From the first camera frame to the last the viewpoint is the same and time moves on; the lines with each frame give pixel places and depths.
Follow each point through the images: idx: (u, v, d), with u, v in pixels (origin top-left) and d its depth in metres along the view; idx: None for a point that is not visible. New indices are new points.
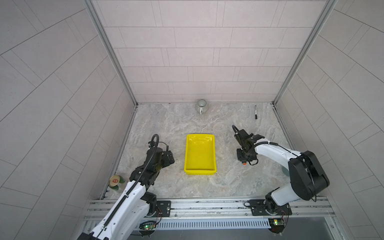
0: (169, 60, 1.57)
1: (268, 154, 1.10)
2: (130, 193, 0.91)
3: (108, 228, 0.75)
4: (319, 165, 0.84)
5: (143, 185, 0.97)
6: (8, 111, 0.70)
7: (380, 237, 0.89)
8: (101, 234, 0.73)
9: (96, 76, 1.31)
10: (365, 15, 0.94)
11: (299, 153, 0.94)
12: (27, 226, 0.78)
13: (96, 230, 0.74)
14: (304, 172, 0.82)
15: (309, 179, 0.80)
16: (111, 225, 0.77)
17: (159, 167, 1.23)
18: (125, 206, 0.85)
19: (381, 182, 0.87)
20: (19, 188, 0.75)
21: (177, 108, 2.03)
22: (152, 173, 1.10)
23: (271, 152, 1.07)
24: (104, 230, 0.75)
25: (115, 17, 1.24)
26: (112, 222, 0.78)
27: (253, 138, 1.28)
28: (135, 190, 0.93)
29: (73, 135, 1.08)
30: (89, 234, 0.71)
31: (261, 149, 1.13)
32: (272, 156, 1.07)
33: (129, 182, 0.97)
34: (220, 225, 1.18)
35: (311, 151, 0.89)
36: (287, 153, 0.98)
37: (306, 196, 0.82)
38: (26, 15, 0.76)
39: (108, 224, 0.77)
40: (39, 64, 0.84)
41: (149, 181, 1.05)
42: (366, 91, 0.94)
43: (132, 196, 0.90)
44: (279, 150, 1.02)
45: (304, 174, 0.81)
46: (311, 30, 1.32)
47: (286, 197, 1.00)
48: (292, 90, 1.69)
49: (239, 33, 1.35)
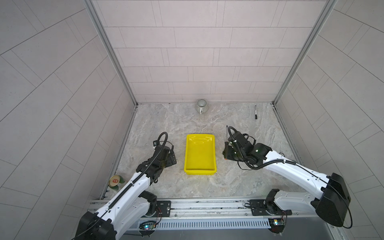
0: (169, 60, 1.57)
1: (286, 174, 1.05)
2: (135, 183, 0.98)
3: (111, 211, 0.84)
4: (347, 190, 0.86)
5: (148, 177, 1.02)
6: (7, 111, 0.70)
7: (380, 237, 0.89)
8: (105, 216, 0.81)
9: (96, 76, 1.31)
10: (365, 15, 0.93)
11: (324, 178, 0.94)
12: (27, 226, 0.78)
13: (101, 211, 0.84)
14: (338, 203, 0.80)
15: (341, 209, 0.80)
16: (114, 209, 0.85)
17: (164, 165, 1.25)
18: (129, 194, 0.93)
19: (380, 182, 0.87)
20: (19, 188, 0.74)
21: (177, 108, 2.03)
22: (158, 168, 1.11)
23: (291, 175, 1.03)
24: (108, 212, 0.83)
25: (115, 17, 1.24)
26: (116, 206, 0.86)
27: (259, 153, 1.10)
28: (140, 181, 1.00)
29: (73, 135, 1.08)
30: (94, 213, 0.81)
31: (278, 169, 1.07)
32: (293, 178, 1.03)
33: (135, 173, 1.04)
34: (220, 225, 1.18)
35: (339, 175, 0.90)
36: (312, 179, 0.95)
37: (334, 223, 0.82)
38: (26, 15, 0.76)
39: (113, 207, 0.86)
40: (39, 64, 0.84)
41: (154, 176, 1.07)
42: (366, 91, 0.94)
43: (137, 186, 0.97)
44: (304, 175, 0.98)
45: (339, 205, 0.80)
46: (311, 30, 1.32)
47: (293, 206, 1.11)
48: (292, 90, 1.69)
49: (239, 33, 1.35)
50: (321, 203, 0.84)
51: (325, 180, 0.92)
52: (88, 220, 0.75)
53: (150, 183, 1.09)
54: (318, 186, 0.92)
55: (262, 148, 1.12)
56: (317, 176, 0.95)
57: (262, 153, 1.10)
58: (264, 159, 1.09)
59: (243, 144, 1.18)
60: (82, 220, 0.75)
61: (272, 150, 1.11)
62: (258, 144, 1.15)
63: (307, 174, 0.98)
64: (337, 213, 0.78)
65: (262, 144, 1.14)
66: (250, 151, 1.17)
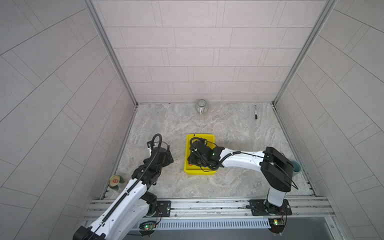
0: (169, 60, 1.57)
1: (238, 163, 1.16)
2: (131, 191, 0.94)
3: (105, 225, 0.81)
4: (282, 157, 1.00)
5: (144, 184, 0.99)
6: (7, 111, 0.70)
7: (379, 237, 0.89)
8: (99, 230, 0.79)
9: (96, 76, 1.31)
10: (366, 14, 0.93)
11: (262, 154, 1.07)
12: (27, 226, 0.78)
13: (95, 225, 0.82)
14: (275, 170, 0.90)
15: (280, 174, 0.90)
16: (108, 222, 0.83)
17: (161, 167, 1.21)
18: (124, 204, 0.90)
19: (381, 182, 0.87)
20: (19, 188, 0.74)
21: (177, 108, 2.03)
22: (155, 173, 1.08)
23: (240, 161, 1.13)
24: (102, 226, 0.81)
25: (115, 17, 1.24)
26: (110, 218, 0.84)
27: (216, 155, 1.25)
28: (136, 189, 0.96)
29: (73, 135, 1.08)
30: (88, 228, 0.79)
31: (230, 161, 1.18)
32: (242, 164, 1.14)
33: (131, 180, 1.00)
34: (220, 225, 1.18)
35: (272, 147, 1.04)
36: (253, 159, 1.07)
37: (285, 188, 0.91)
38: (26, 15, 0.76)
39: (106, 220, 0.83)
40: (39, 64, 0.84)
41: (150, 181, 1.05)
42: (366, 91, 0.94)
43: (132, 194, 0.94)
44: (247, 158, 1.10)
45: (276, 172, 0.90)
46: (311, 30, 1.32)
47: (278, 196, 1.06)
48: (292, 90, 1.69)
49: (238, 33, 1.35)
50: (266, 177, 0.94)
51: (261, 155, 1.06)
52: (82, 235, 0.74)
53: (147, 188, 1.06)
54: (257, 162, 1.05)
55: (217, 150, 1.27)
56: (256, 154, 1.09)
57: (217, 154, 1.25)
58: (219, 158, 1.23)
59: (202, 150, 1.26)
60: (76, 235, 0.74)
61: (225, 148, 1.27)
62: (214, 148, 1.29)
63: (249, 155, 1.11)
64: (279, 180, 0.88)
65: (217, 147, 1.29)
66: (209, 156, 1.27)
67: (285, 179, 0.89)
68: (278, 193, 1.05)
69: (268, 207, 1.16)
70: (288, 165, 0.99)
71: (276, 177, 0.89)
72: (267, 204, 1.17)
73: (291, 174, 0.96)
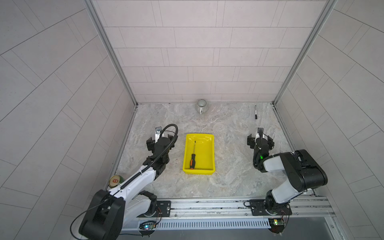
0: (169, 61, 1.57)
1: (271, 165, 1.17)
2: (144, 172, 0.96)
3: (123, 191, 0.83)
4: (313, 160, 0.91)
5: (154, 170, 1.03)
6: (7, 111, 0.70)
7: (379, 237, 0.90)
8: (117, 194, 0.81)
9: (96, 76, 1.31)
10: (366, 15, 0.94)
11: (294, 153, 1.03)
12: (27, 226, 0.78)
13: (113, 190, 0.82)
14: (293, 162, 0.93)
15: (299, 168, 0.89)
16: (126, 190, 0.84)
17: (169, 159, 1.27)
18: (138, 181, 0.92)
19: (381, 182, 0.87)
20: (19, 188, 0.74)
21: (177, 108, 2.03)
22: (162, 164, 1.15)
23: (276, 165, 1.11)
24: (120, 192, 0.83)
25: (115, 17, 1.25)
26: (127, 188, 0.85)
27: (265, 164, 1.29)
28: (149, 171, 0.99)
29: (73, 135, 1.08)
30: (107, 191, 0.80)
31: (269, 165, 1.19)
32: (280, 168, 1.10)
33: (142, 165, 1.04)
34: (220, 225, 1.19)
35: (305, 150, 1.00)
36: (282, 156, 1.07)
37: (298, 188, 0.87)
38: (26, 16, 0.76)
39: (124, 188, 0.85)
40: (39, 64, 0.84)
41: (158, 171, 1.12)
42: (366, 91, 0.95)
43: (145, 175, 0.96)
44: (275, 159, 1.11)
45: (295, 163, 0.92)
46: (311, 30, 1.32)
47: (285, 194, 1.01)
48: (292, 90, 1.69)
49: (238, 33, 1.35)
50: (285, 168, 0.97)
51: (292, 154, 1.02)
52: (101, 197, 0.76)
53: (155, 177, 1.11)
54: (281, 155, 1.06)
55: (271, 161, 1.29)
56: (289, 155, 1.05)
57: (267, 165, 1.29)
58: (266, 166, 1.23)
59: (262, 153, 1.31)
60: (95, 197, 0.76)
61: (270, 157, 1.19)
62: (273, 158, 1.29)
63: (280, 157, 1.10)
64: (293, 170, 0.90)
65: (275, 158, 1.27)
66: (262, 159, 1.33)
67: (300, 172, 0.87)
68: (287, 193, 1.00)
69: (267, 198, 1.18)
70: (323, 173, 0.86)
71: (293, 168, 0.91)
72: (268, 193, 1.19)
73: (315, 178, 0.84)
